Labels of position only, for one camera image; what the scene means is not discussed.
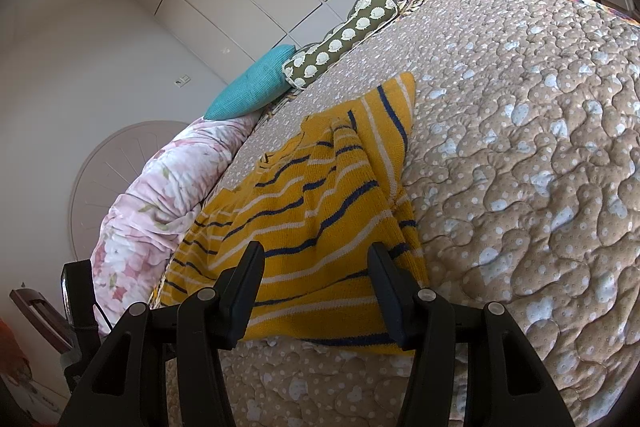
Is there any yellow striped knit sweater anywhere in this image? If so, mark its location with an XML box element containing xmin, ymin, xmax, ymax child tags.
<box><xmin>157</xmin><ymin>72</ymin><xmax>428</xmax><ymax>355</ymax></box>

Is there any pink floral duvet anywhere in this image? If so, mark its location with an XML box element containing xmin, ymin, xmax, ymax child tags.
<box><xmin>90</xmin><ymin>112</ymin><xmax>260</xmax><ymax>334</ymax></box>

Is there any pink round headboard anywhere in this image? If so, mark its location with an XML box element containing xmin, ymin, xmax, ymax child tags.
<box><xmin>67</xmin><ymin>120</ymin><xmax>186</xmax><ymax>260</ymax></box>

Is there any beige quilted bed cover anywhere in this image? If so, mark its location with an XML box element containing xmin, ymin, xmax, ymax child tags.
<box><xmin>221</xmin><ymin>0</ymin><xmax>639</xmax><ymax>426</ymax></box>

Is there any teal cushion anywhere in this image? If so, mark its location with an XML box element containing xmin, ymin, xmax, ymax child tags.
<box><xmin>203</xmin><ymin>44</ymin><xmax>296</xmax><ymax>121</ymax></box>

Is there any green patterned bolster pillow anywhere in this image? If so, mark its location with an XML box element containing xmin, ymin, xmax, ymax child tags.
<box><xmin>282</xmin><ymin>0</ymin><xmax>399</xmax><ymax>90</ymax></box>

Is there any wall socket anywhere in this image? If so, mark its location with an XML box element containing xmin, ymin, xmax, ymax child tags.
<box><xmin>175</xmin><ymin>75</ymin><xmax>191</xmax><ymax>88</ymax></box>

